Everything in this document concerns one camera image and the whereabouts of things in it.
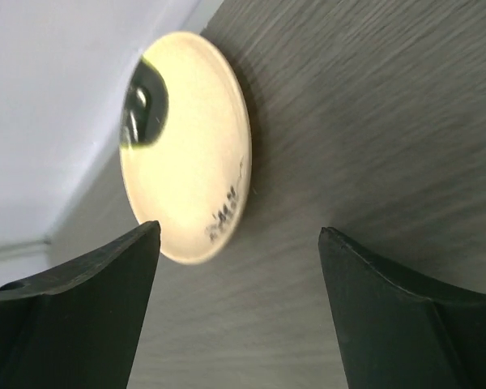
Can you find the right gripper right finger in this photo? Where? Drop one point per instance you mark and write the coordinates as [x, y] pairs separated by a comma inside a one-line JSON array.
[[397, 328]]

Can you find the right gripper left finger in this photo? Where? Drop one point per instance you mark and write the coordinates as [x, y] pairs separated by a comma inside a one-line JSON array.
[[77, 325]]

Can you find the cream round plate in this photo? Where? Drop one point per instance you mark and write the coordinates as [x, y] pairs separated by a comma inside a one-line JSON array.
[[186, 146]]

